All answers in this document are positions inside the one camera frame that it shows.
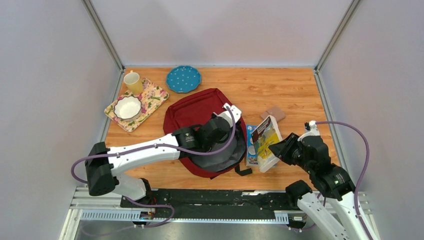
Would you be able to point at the yellow illustrated book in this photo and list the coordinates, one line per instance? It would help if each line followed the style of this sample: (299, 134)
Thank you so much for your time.
(264, 135)

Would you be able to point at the brown leather wallet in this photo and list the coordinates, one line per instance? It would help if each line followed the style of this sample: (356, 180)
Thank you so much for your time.
(275, 112)

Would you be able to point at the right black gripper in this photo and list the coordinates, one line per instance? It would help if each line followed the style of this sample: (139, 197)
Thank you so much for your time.
(282, 148)

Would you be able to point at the red backpack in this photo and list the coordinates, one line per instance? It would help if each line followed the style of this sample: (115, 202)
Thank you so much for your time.
(191, 120)

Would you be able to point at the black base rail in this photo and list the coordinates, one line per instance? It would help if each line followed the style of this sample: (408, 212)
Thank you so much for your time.
(225, 206)

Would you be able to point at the blue comic book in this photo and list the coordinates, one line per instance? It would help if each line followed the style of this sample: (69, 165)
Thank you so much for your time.
(251, 157)

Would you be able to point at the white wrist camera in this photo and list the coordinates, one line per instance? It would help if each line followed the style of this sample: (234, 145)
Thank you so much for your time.
(232, 114)
(310, 129)

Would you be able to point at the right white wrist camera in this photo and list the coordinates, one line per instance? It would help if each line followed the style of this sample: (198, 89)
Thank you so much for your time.
(310, 129)

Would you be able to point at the yellow mug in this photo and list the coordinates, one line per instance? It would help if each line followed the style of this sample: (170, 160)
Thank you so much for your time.
(133, 82)

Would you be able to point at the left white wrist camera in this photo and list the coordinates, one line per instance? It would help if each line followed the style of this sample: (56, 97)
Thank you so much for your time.
(232, 114)

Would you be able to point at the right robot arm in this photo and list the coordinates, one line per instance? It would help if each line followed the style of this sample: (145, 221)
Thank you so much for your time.
(333, 182)

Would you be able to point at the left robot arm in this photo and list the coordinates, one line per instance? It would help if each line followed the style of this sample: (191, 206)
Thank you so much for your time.
(106, 168)

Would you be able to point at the white scalloped bowl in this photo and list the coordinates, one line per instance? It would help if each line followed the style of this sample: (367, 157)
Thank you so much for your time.
(128, 108)

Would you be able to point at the blue polka dot plate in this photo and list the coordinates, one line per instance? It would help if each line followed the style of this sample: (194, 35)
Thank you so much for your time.
(183, 79)

